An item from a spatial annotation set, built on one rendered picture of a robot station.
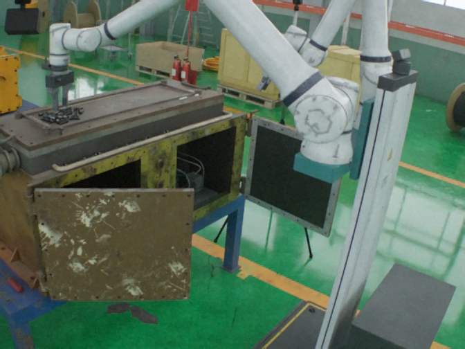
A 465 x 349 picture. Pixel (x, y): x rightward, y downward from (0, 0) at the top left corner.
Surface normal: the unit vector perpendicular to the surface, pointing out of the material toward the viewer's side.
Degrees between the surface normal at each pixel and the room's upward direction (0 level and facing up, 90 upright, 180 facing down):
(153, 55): 90
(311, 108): 92
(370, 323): 0
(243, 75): 90
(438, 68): 90
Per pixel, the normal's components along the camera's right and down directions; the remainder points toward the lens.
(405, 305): 0.10, -0.91
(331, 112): -0.22, 0.35
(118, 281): 0.22, 0.41
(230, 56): -0.62, 0.26
